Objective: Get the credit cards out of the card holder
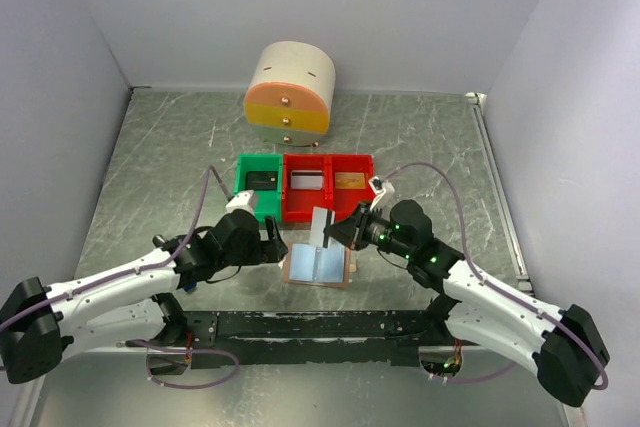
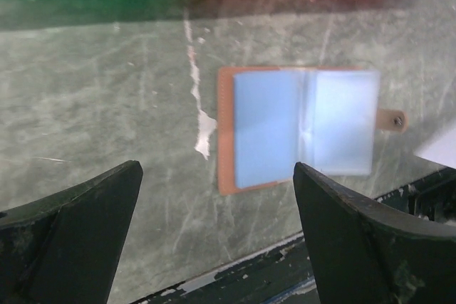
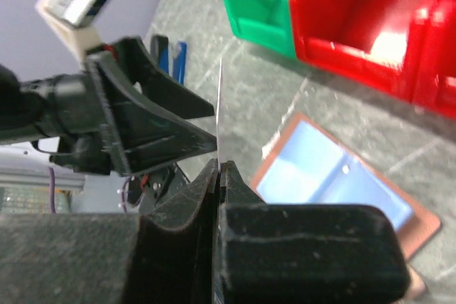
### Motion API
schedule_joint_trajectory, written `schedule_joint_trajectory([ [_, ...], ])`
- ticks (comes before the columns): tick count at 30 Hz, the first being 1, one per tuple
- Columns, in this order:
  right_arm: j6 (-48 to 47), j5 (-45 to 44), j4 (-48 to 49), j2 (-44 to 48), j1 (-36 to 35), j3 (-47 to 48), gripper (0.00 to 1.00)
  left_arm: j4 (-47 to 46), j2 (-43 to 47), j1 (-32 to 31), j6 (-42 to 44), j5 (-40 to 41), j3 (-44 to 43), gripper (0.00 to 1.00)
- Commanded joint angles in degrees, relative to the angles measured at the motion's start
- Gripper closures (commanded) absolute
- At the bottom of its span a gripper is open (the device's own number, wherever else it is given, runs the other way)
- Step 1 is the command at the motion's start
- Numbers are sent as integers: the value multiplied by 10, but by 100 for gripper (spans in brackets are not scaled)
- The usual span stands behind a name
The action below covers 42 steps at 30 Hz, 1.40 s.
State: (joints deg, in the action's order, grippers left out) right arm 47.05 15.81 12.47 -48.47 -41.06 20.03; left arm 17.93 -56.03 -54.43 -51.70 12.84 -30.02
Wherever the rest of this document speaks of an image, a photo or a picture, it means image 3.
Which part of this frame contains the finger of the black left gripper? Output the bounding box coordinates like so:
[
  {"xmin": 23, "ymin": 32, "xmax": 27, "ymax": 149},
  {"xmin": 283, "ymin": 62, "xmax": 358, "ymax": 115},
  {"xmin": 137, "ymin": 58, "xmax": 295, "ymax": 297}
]
[
  {"xmin": 111, "ymin": 36, "xmax": 214, "ymax": 119},
  {"xmin": 85, "ymin": 53, "xmax": 217, "ymax": 176}
]

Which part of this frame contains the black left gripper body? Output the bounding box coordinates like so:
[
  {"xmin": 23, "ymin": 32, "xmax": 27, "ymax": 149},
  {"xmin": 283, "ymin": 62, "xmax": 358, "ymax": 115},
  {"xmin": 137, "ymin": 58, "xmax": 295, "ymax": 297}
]
[{"xmin": 1, "ymin": 63, "xmax": 121, "ymax": 174}]

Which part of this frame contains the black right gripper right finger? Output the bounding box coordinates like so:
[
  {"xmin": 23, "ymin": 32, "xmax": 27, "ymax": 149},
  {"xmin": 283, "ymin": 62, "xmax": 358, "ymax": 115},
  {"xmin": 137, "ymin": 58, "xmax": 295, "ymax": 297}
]
[{"xmin": 217, "ymin": 161, "xmax": 410, "ymax": 303}]

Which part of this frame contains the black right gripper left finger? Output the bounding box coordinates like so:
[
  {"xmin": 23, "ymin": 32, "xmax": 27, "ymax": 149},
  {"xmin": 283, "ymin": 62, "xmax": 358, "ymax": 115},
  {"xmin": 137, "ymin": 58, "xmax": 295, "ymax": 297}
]
[{"xmin": 1, "ymin": 160, "xmax": 218, "ymax": 303}]

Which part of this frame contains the tan leather card holder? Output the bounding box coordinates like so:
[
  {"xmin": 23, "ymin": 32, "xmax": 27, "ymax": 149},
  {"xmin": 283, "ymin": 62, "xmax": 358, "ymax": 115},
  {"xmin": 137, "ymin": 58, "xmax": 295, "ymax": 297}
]
[{"xmin": 249, "ymin": 111, "xmax": 442, "ymax": 300}]

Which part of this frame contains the blue black lighter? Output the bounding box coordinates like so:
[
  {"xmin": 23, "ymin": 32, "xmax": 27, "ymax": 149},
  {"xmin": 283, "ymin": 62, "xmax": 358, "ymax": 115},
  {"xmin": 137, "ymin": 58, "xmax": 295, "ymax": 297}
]
[{"xmin": 150, "ymin": 34, "xmax": 187, "ymax": 85}]

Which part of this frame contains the green plastic bin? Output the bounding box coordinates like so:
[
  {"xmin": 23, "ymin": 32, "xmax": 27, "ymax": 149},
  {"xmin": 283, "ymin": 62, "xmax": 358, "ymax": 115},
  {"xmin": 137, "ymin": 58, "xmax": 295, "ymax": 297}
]
[{"xmin": 223, "ymin": 0, "xmax": 296, "ymax": 59}]

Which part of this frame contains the middle red plastic bin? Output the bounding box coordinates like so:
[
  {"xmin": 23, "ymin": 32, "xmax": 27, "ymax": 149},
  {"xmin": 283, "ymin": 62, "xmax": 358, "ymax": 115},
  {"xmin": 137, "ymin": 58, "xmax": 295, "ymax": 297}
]
[{"xmin": 289, "ymin": 0, "xmax": 439, "ymax": 102}]

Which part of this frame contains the red plastic bin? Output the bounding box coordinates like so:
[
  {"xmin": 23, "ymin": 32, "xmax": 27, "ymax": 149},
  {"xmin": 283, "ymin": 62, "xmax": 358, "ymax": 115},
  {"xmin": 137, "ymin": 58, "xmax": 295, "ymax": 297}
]
[
  {"xmin": 289, "ymin": 0, "xmax": 439, "ymax": 102},
  {"xmin": 413, "ymin": 0, "xmax": 455, "ymax": 119}
]

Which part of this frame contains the right red plastic bin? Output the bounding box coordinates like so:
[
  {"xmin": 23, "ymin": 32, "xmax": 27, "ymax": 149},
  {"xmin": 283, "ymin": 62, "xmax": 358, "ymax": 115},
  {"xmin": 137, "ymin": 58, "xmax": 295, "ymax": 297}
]
[{"xmin": 413, "ymin": 0, "xmax": 455, "ymax": 119}]

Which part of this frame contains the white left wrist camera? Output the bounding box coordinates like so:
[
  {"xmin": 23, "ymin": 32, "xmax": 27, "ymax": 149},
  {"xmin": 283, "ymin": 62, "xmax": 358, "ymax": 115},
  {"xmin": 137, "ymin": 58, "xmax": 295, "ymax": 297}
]
[{"xmin": 35, "ymin": 0, "xmax": 108, "ymax": 64}]

